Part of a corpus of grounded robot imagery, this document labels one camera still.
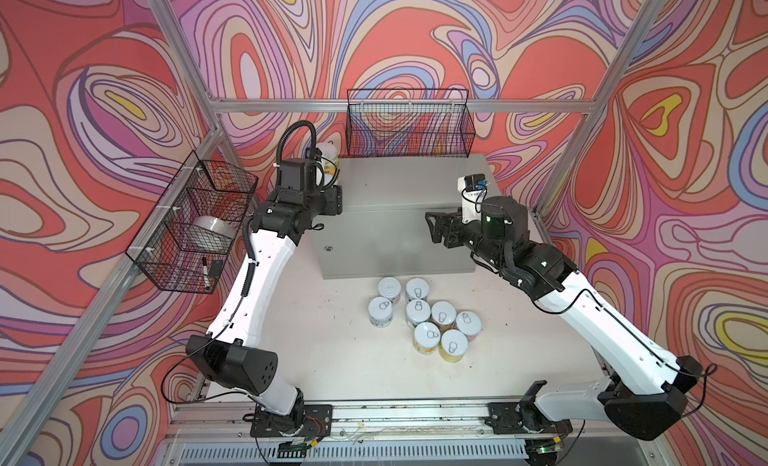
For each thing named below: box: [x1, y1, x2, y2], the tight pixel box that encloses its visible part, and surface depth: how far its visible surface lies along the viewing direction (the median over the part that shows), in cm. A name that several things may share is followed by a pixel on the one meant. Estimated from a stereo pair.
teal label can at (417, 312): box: [406, 299, 431, 328], surface depth 89 cm
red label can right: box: [456, 311, 482, 342], surface depth 86 cm
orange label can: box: [431, 301, 457, 325], surface depth 88 cm
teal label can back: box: [405, 278, 430, 301], surface depth 93 cm
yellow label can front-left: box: [413, 322, 441, 355], surface depth 84 cm
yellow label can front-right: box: [438, 329, 469, 363], surface depth 82 cm
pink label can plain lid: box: [377, 277, 402, 305], surface depth 93 cm
